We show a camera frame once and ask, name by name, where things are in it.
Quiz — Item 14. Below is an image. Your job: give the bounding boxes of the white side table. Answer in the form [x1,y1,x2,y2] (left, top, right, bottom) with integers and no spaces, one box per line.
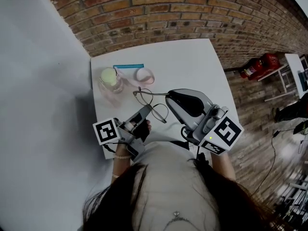
[284,53,308,99]

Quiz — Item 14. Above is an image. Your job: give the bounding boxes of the thin-framed eyeglasses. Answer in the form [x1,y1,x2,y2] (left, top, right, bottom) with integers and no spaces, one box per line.
[132,87,170,124]

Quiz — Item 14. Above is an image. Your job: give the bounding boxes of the white metal frame stand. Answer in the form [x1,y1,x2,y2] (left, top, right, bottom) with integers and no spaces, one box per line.
[257,64,298,103]

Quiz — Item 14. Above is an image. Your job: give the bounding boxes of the clear pink zip pouch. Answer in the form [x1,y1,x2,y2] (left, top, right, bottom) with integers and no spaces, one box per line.
[100,67,155,107]

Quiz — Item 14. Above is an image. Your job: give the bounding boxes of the person's left forearm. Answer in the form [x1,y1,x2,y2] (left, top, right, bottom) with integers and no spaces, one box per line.
[112,144,133,184]

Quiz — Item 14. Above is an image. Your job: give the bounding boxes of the person's left hand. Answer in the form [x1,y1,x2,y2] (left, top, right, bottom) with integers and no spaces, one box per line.
[130,119,153,143]

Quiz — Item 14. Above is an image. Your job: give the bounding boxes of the person's right forearm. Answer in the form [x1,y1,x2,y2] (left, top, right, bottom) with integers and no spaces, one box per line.
[210,150,237,181]

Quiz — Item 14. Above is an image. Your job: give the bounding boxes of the light green round sponge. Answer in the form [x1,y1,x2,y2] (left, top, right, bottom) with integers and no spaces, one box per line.
[98,67,124,95]

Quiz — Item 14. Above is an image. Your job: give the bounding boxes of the black floor cable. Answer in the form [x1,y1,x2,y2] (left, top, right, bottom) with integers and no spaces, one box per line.
[252,128,297,195]

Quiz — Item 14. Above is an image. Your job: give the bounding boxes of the metal rack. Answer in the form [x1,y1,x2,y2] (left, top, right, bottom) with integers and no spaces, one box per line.
[276,179,308,224]

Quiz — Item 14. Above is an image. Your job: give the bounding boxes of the black and green object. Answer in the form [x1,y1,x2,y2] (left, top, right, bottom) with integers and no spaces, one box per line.
[293,120,308,136]

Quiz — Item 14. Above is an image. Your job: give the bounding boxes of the person's white shirt torso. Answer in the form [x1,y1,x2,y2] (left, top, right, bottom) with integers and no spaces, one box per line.
[131,142,222,231]

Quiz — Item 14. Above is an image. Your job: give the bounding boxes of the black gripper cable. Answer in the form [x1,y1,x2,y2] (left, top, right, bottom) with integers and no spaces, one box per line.
[180,126,213,168]

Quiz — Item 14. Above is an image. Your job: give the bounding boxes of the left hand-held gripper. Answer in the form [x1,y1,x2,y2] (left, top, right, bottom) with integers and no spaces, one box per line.
[93,105,153,162]

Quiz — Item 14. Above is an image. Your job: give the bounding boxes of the red fire extinguisher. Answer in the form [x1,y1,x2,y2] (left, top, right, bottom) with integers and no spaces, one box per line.
[239,58,267,80]

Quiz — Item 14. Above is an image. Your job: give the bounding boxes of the red fire extinguisher box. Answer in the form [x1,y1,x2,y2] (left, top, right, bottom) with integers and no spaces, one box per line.
[247,53,282,81]

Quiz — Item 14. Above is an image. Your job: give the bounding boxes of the blue ruler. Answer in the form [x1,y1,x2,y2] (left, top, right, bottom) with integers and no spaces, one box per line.
[113,63,145,70]

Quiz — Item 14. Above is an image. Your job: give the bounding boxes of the dark monitor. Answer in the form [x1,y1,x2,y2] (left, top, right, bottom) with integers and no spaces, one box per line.
[297,70,308,92]

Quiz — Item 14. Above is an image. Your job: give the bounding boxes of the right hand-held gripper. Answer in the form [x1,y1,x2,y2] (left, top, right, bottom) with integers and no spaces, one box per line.
[165,88,244,155]

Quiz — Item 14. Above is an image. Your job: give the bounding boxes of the silver pendant necklace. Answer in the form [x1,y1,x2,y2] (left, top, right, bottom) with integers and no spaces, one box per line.
[166,210,196,229]

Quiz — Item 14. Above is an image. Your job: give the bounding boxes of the person's black trousers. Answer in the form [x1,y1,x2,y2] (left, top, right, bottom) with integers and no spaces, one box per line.
[169,140,191,152]

